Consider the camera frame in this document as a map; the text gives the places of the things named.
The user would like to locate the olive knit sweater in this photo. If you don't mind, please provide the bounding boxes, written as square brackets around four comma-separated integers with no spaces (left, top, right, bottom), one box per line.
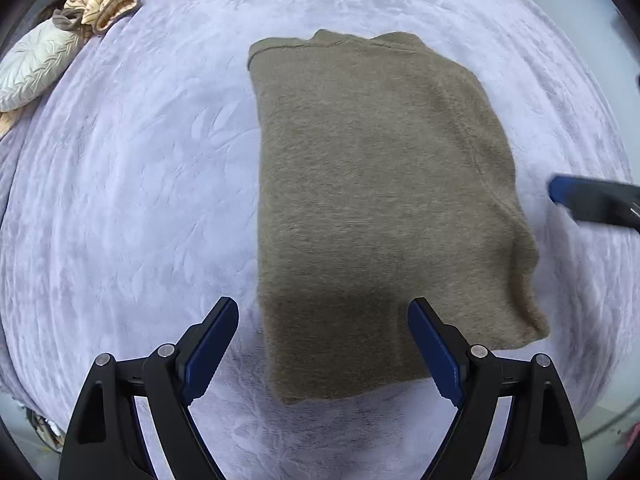
[247,30,549,404]

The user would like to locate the lavender plush bedspread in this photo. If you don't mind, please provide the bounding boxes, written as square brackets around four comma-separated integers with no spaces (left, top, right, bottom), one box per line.
[1,0,639,479]

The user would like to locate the round white pleated cushion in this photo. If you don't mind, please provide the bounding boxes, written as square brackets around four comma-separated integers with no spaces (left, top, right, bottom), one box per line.
[1,20,84,113]

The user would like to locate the brown fleece garment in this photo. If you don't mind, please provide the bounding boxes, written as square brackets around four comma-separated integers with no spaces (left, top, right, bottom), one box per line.
[51,8,93,41]

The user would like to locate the beige chunky knit blanket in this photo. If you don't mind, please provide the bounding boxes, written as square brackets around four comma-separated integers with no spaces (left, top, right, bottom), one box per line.
[1,0,142,136]

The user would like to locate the cluttered cables on floor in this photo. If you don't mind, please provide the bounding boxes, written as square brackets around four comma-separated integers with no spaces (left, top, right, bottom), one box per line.
[27,406,66,453]

